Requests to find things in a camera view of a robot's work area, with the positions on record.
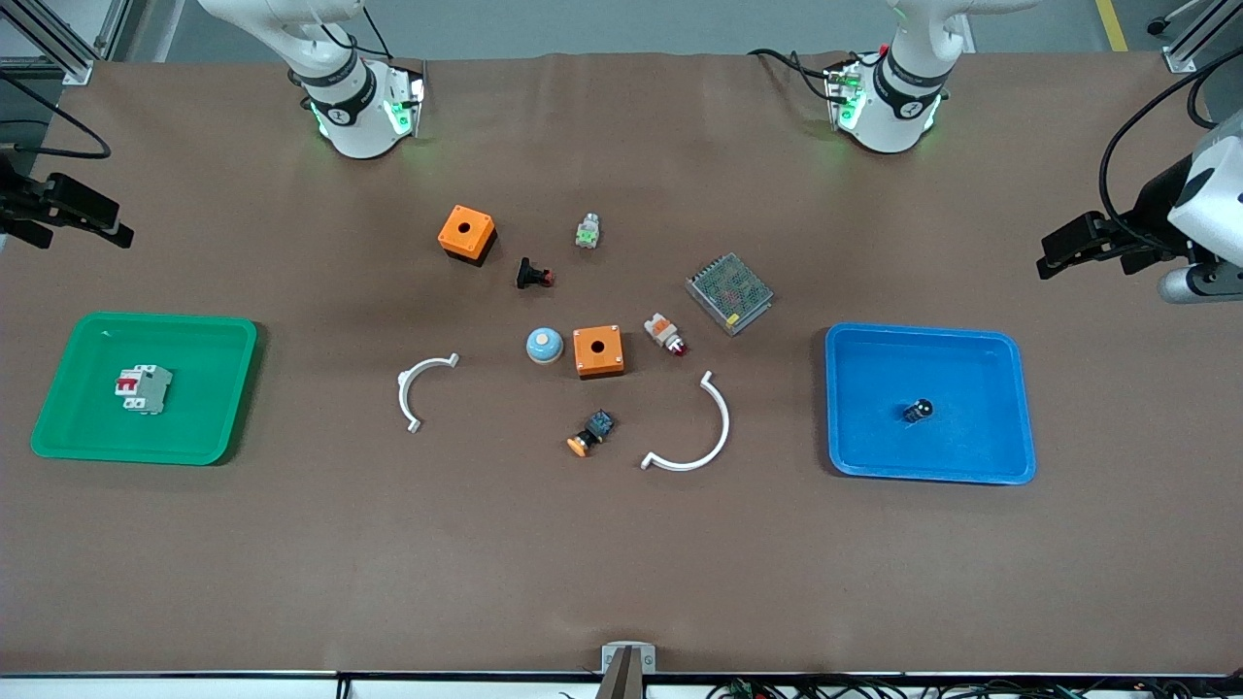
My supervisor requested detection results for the orange button box, thin base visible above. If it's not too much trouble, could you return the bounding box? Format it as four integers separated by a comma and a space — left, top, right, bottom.
571, 324, 627, 381

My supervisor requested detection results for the white table edge rail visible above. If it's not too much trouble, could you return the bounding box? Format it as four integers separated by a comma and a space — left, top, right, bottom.
0, 671, 1243, 699

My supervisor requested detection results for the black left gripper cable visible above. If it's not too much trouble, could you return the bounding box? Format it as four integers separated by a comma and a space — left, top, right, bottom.
1096, 47, 1243, 259

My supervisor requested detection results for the black left arm base cable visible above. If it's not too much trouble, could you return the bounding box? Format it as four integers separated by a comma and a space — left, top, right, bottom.
746, 46, 875, 104

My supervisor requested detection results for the aluminium frame profile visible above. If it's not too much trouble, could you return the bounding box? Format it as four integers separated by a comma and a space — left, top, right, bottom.
0, 0, 133, 87
1146, 0, 1243, 75

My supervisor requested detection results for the green plastic tray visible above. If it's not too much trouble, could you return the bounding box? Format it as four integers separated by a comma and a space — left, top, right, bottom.
30, 311, 259, 467

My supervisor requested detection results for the black right arm base cable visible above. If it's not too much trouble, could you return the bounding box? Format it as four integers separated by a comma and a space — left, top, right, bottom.
319, 0, 395, 61

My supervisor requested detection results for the blue plastic tray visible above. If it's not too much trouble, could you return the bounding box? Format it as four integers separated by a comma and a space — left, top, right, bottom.
823, 321, 1038, 486

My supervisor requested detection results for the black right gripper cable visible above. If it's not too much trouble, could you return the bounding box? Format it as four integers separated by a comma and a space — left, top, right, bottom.
0, 72, 113, 162

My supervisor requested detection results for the black arm base cable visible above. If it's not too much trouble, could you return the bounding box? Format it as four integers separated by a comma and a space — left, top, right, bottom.
319, 0, 395, 61
746, 46, 875, 104

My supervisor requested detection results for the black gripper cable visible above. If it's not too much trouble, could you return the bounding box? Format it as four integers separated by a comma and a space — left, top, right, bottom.
0, 72, 113, 162
1096, 47, 1243, 259

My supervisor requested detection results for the brown table mat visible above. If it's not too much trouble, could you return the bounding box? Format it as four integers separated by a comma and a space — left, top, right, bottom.
0, 50, 1243, 678

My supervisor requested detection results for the large white plastic arc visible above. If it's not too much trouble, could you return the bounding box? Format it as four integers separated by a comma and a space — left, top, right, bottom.
639, 369, 732, 475

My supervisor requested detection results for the orange button box, thick black base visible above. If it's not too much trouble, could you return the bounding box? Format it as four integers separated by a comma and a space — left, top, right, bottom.
436, 204, 499, 269

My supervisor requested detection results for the red indicator light, white body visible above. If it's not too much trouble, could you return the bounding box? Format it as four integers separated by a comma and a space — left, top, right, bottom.
643, 312, 689, 359

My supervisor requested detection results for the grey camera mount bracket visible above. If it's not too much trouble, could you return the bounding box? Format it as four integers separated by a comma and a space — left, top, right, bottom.
600, 642, 658, 699

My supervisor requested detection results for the orange push button, blue block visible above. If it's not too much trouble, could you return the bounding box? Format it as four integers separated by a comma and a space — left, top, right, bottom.
565, 408, 617, 459

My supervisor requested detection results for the black looped cable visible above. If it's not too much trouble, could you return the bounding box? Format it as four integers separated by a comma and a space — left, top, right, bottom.
1186, 58, 1243, 133

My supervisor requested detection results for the small white plastic arc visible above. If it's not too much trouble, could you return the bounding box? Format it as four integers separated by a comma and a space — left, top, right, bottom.
395, 352, 461, 435

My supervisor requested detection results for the metal mesh power supply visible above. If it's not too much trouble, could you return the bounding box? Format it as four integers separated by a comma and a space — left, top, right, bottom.
684, 251, 776, 338

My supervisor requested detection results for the white breaker with red switch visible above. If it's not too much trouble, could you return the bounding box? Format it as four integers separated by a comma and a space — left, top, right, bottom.
117, 363, 175, 416

